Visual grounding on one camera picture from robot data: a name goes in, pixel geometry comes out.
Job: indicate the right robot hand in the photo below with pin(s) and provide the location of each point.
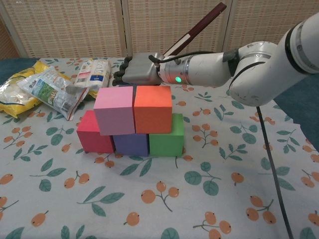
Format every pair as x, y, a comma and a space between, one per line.
140, 69

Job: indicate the orange foam cube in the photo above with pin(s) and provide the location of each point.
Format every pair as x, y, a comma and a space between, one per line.
153, 109

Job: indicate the pink foam cube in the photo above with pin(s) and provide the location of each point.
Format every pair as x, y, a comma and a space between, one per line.
114, 112

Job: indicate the green foam cube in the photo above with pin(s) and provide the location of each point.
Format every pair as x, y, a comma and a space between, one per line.
165, 144

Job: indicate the red foam cube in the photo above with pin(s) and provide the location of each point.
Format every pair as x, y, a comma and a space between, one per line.
92, 139

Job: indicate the white carton box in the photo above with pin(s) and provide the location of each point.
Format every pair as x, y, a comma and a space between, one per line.
94, 72

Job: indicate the small yellow packet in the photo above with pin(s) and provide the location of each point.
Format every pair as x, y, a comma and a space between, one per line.
91, 94

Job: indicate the dark red closed fan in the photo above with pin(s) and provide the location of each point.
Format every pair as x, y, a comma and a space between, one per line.
199, 25

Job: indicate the purple foam cube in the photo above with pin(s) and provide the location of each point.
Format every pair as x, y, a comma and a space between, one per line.
130, 144

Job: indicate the woven folding screen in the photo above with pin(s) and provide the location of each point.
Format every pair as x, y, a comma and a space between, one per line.
74, 25

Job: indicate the white green snack bag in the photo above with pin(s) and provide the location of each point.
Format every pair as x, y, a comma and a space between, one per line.
49, 92

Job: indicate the yellow snack bag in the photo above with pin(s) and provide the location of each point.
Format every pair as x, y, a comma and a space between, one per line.
15, 109

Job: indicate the floral tablecloth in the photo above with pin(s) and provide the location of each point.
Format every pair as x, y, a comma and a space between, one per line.
174, 211

